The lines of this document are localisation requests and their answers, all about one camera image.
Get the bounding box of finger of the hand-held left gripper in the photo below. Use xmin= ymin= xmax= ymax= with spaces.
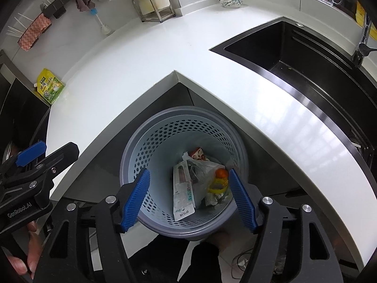
xmin=16 ymin=141 xmax=48 ymax=167
xmin=35 ymin=142 xmax=80 ymax=181

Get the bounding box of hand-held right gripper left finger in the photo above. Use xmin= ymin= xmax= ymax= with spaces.
xmin=31 ymin=168 xmax=151 ymax=283

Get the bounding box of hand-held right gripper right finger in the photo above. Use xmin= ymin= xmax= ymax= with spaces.
xmin=228 ymin=169 xmax=345 ymax=283

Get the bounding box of yellow plastic ring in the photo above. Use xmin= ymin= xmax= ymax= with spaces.
xmin=209 ymin=177 xmax=229 ymax=193

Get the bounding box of clear package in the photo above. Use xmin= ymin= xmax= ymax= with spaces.
xmin=173 ymin=161 xmax=196 ymax=221

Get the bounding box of clear plastic bag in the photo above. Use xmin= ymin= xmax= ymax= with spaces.
xmin=183 ymin=152 xmax=227 ymax=204

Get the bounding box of grey perforated waste basket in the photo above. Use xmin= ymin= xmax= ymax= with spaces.
xmin=119 ymin=106 xmax=260 ymax=241

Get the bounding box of red patterned snack wrapper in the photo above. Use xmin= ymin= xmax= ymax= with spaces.
xmin=190 ymin=147 xmax=211 ymax=161

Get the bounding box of person's left hand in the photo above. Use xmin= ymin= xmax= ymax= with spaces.
xmin=7 ymin=222 xmax=42 ymax=276

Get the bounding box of black stove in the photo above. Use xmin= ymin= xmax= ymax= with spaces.
xmin=0 ymin=50 xmax=50 ymax=166

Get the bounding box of yellow green pouch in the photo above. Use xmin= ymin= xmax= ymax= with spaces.
xmin=37 ymin=68 xmax=66 ymax=105

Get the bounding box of person's dark clothing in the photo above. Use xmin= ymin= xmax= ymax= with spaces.
xmin=130 ymin=236 xmax=223 ymax=283

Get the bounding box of pink zigzag dish cloth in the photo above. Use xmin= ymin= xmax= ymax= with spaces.
xmin=18 ymin=14 xmax=51 ymax=52

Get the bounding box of bundle of white sticks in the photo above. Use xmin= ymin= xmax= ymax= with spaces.
xmin=7 ymin=13 xmax=34 ymax=37

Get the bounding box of white bottle brush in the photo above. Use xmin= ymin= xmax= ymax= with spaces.
xmin=88 ymin=6 xmax=112 ymax=34

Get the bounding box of black kitchen sink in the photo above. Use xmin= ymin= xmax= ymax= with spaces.
xmin=210 ymin=17 xmax=377 ymax=171

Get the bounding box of purple brown rag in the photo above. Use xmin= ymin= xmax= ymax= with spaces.
xmin=74 ymin=0 xmax=95 ymax=13

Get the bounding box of metal board rack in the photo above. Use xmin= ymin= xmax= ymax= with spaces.
xmin=131 ymin=0 xmax=176 ymax=23

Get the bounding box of white patterned bowl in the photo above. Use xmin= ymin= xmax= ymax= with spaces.
xmin=217 ymin=0 xmax=244 ymax=9

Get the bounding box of chrome faucet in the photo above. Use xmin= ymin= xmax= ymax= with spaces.
xmin=353 ymin=13 xmax=377 ymax=67

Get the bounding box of yellow oil bottle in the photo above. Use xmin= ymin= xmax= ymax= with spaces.
xmin=355 ymin=0 xmax=377 ymax=40

